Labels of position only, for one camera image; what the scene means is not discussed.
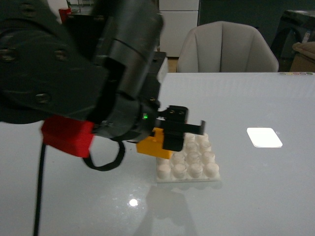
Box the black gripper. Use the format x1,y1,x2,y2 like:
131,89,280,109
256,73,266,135
92,52,206,151

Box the yellow toy block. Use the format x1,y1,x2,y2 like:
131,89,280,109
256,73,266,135
136,128,173,159

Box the right grey armchair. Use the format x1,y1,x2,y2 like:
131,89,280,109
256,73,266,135
177,21,279,73

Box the white drawer cabinet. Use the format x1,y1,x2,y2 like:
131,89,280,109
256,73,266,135
159,0,199,58

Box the red bin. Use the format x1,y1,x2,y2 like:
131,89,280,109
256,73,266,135
59,8,71,23

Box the white studded base plate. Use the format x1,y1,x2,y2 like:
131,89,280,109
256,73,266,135
156,133,221,183

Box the black cable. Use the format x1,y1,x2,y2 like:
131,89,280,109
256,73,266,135
33,140,126,236

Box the red camera mount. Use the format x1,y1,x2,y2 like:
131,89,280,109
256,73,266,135
41,116,95,158

